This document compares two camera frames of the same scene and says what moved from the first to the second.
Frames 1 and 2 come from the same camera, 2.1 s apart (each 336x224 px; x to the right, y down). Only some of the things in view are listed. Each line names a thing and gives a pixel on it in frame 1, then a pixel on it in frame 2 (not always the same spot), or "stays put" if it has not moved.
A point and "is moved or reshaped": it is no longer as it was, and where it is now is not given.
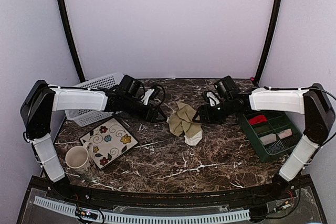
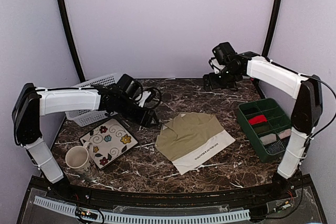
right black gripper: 209,116 to 214,83
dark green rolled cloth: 262,128 stays put
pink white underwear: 285,133 stays put
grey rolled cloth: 268,138 stays put
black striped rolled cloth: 279,146 stays put
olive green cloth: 181,123 is moved or reshaped
